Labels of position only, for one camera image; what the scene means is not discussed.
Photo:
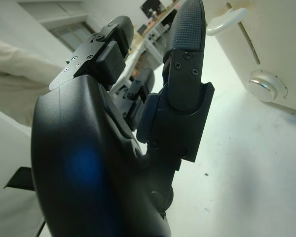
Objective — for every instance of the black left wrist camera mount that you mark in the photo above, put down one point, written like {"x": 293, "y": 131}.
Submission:
{"x": 21, "y": 179}

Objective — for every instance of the cream two-slot toaster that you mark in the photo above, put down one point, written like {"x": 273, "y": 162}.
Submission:
{"x": 278, "y": 44}

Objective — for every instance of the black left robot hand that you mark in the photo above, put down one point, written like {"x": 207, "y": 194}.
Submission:
{"x": 88, "y": 148}

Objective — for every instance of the chrome toaster knob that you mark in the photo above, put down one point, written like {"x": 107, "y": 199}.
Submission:
{"x": 264, "y": 85}

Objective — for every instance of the grey window frame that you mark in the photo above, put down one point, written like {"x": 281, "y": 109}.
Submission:
{"x": 71, "y": 32}

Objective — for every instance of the black wall poster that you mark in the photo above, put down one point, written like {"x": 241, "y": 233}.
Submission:
{"x": 151, "y": 8}

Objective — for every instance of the person in cream clothing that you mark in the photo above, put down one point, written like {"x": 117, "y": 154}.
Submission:
{"x": 17, "y": 81}

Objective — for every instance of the cream toaster lever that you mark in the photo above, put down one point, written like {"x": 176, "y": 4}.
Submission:
{"x": 224, "y": 22}

